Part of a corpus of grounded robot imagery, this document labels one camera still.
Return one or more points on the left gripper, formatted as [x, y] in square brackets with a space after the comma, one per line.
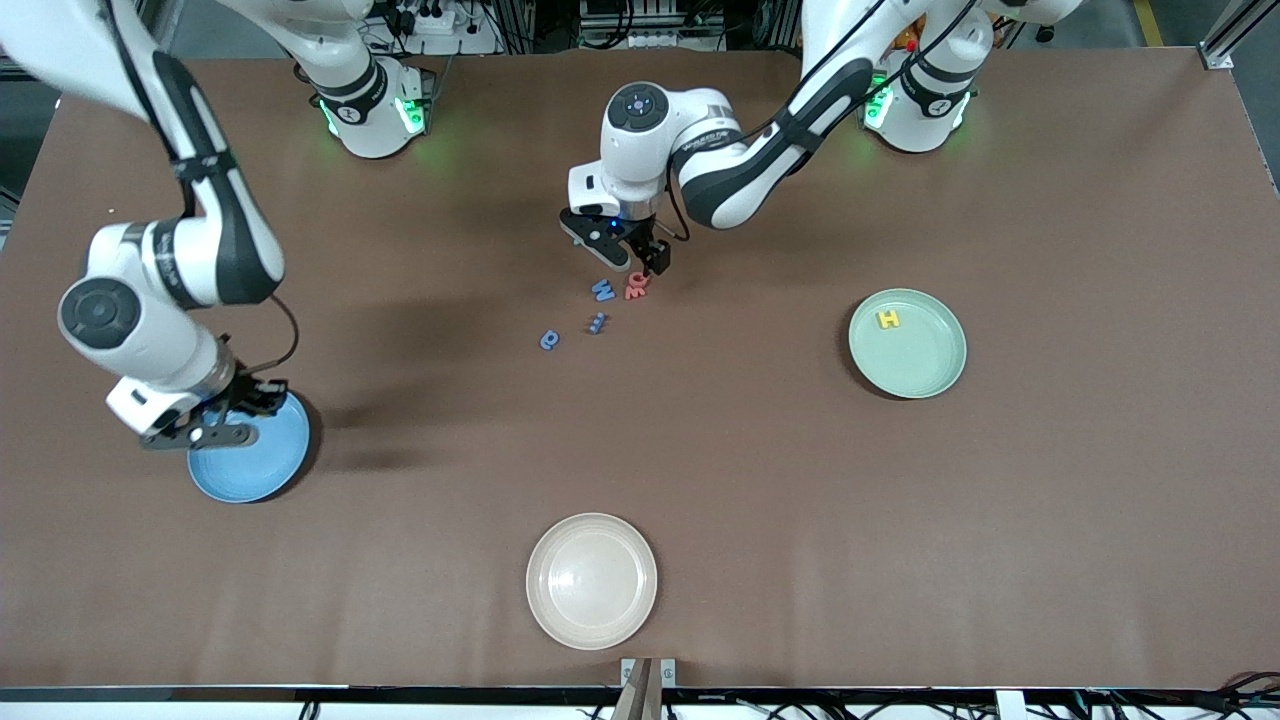
[644, 240]

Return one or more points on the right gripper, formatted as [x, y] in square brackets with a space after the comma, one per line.
[250, 398]

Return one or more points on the red capital letter Q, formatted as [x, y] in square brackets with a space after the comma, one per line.
[634, 283]

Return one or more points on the yellow capital letter H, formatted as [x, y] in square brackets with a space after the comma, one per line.
[888, 319]

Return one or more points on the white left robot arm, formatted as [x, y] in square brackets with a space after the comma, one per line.
[640, 150]

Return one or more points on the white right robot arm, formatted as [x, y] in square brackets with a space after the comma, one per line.
[150, 340]

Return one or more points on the blue capital letter W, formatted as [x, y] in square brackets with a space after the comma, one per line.
[603, 292]

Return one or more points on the blue round plate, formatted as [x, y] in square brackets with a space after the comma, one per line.
[260, 470]

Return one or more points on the blue lowercase letter i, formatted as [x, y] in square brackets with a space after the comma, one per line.
[597, 324]

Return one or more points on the blue lowercase letter a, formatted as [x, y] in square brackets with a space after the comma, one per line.
[551, 346]

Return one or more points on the dark equipment rack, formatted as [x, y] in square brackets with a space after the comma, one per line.
[650, 25]

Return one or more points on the pale green round plate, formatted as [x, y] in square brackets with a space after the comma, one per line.
[915, 355]

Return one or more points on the white power strip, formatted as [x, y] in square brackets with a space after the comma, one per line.
[425, 18]

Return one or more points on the orange objects pile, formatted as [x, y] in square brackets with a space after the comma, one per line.
[908, 40]

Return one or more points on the beige round plate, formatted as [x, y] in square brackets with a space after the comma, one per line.
[592, 581]

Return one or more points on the metal table edge bracket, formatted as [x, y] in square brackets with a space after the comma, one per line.
[630, 672]

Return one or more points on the aluminium frame post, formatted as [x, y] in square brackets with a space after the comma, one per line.
[1235, 30]

